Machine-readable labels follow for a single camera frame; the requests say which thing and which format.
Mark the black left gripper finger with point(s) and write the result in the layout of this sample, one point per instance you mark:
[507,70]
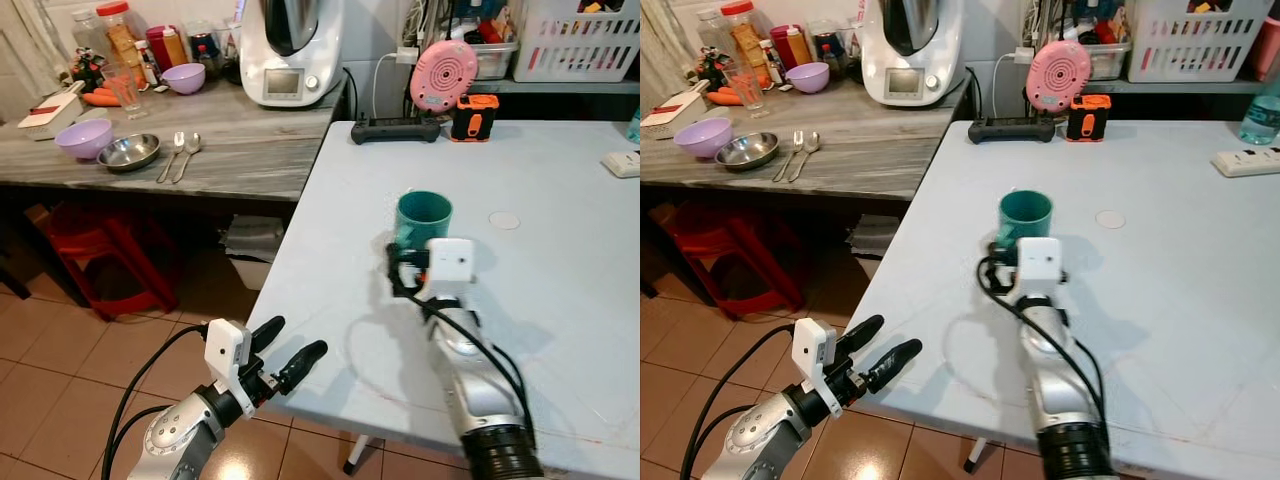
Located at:
[302,364]
[893,364]
[267,333]
[860,334]

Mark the teal plastic cup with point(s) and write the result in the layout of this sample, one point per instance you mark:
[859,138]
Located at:
[1026,216]
[424,218]

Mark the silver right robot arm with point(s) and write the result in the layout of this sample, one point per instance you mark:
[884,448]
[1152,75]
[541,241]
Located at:
[470,380]
[1055,390]

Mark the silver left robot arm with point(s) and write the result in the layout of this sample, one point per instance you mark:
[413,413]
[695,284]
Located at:
[750,437]
[175,437]

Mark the grey bin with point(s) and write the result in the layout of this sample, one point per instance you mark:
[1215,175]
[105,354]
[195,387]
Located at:
[252,245]
[872,242]

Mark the white table leg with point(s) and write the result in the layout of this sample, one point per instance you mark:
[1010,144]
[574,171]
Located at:
[357,455]
[977,455]

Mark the white round disc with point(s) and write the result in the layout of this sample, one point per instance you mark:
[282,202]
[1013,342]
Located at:
[1110,218]
[505,220]

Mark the orange and black device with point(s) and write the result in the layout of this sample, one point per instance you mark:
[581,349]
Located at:
[475,118]
[1089,118]

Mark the red plastic stool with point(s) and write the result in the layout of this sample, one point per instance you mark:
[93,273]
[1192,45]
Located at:
[730,248]
[105,250]

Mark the pink round device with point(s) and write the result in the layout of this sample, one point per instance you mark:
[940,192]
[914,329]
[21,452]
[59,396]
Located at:
[444,76]
[1058,76]

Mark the white kitchen food processor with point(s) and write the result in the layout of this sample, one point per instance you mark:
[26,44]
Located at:
[912,70]
[290,70]

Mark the clear plastic container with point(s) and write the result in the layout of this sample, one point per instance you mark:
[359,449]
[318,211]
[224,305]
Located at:
[494,60]
[1106,62]

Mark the stainless steel bowl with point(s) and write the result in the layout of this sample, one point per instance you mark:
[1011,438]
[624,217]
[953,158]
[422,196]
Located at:
[747,151]
[129,152]

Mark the white power strip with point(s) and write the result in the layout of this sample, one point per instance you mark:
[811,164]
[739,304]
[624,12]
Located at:
[1248,162]
[624,164]

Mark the large purple bowl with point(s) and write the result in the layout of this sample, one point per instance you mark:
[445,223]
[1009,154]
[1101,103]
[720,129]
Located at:
[84,140]
[703,138]

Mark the small purple bowl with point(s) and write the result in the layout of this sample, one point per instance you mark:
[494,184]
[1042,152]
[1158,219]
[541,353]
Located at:
[184,78]
[808,77]

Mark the dark glass jar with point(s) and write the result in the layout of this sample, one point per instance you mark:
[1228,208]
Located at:
[205,48]
[830,46]

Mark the clear drinking glass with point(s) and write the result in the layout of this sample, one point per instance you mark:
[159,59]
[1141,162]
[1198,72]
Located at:
[127,95]
[747,95]

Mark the clear water bottle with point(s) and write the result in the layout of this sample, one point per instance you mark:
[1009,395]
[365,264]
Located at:
[635,125]
[1262,115]

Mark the white plastic basket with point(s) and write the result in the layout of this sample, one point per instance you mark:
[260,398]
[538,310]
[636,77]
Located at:
[1190,45]
[575,45]

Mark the orange carrot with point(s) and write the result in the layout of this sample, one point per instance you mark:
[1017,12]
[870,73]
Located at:
[722,97]
[100,99]

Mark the small white bottle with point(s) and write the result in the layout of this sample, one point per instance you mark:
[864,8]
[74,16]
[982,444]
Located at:
[148,65]
[771,63]

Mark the red canister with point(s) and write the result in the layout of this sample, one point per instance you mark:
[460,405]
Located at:
[790,46]
[166,48]

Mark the white slicer board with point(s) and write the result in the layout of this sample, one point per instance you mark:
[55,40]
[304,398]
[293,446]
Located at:
[672,108]
[50,108]

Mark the small dark figurine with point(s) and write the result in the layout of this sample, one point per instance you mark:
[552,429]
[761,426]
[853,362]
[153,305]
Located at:
[713,68]
[87,70]

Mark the red-lidded clear jar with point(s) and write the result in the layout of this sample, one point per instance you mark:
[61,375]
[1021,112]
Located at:
[120,40]
[743,38]

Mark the pink container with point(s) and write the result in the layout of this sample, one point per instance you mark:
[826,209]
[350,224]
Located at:
[1268,48]

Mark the clear glass jar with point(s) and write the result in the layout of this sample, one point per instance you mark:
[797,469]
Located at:
[710,30]
[88,32]

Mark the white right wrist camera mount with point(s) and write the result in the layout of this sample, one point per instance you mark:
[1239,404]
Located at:
[450,266]
[1039,263]

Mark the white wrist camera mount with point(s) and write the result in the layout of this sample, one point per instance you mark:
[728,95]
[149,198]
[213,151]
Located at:
[450,266]
[813,350]
[1039,263]
[226,350]

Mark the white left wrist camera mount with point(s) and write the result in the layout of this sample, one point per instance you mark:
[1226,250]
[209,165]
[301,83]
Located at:
[813,350]
[226,350]

